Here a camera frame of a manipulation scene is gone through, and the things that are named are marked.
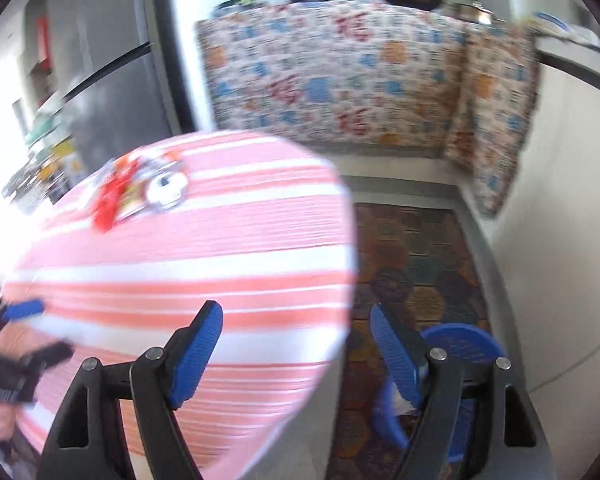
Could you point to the grey multi-door refrigerator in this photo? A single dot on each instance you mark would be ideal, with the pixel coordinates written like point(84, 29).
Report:
point(111, 75)

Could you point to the white tiered storage rack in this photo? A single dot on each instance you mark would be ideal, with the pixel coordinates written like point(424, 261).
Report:
point(42, 177)

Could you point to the hexagon patterned floor mat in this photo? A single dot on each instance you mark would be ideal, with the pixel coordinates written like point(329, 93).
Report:
point(415, 261)

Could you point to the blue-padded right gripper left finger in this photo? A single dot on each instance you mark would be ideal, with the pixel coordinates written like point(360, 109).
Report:
point(87, 439)

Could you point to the stainless steel pot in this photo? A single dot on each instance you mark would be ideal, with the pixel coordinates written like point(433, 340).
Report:
point(472, 12)

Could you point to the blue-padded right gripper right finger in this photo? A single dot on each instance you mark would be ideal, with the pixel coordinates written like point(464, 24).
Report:
point(506, 439)

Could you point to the condiment bottle tray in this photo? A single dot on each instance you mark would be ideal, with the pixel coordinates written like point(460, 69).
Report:
point(237, 5)

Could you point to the patterned fu-character cloth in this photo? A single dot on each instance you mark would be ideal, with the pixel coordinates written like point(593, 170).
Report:
point(355, 75)

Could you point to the blue plastic trash basket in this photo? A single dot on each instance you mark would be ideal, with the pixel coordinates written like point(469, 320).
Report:
point(421, 404)

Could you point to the yellow white plastic bag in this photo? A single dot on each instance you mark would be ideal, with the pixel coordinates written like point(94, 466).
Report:
point(544, 24)

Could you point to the pink striped tablecloth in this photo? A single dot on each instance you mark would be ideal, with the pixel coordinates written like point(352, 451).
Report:
point(265, 229)

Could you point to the yellow cardboard box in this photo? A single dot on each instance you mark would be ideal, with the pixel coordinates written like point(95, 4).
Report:
point(69, 158)

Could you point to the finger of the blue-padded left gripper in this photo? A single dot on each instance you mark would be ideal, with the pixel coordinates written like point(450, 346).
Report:
point(22, 309)

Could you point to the crushed silver drink can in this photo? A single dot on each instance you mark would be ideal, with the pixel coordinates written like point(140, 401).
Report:
point(166, 190)

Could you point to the orange red snack bag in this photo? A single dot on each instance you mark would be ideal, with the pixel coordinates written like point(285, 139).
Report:
point(120, 191)

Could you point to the white lower kitchen cabinets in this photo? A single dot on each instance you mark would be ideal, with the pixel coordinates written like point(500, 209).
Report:
point(546, 241)

